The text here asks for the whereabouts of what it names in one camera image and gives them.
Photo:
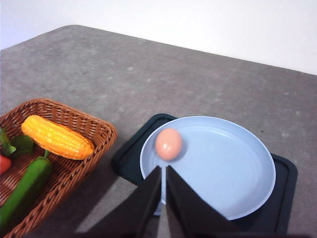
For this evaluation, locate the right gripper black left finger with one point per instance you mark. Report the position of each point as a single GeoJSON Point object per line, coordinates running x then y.
{"type": "Point", "coordinates": [131, 217]}

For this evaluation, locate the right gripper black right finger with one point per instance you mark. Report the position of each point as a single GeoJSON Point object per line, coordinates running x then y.
{"type": "Point", "coordinates": [190, 215]}

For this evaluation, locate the light blue plate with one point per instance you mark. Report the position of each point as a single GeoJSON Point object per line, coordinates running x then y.
{"type": "Point", "coordinates": [227, 161]}

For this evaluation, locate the brown egg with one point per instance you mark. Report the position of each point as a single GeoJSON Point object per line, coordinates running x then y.
{"type": "Point", "coordinates": [168, 144]}

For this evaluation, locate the brown wicker basket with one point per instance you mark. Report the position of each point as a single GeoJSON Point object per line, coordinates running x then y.
{"type": "Point", "coordinates": [68, 175]}

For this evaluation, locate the dark green tray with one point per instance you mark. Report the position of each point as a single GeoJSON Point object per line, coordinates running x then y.
{"type": "Point", "coordinates": [274, 215]}

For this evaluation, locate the green toy pepper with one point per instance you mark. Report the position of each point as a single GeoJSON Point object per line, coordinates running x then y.
{"type": "Point", "coordinates": [24, 189]}

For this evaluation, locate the yellow toy corn cob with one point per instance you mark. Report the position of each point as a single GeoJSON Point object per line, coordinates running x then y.
{"type": "Point", "coordinates": [57, 139]}

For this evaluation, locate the green toy leaf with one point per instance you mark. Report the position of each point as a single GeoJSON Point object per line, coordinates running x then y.
{"type": "Point", "coordinates": [18, 144]}

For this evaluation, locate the red toy tomato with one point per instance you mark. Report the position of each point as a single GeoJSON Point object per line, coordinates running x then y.
{"type": "Point", "coordinates": [5, 164]}

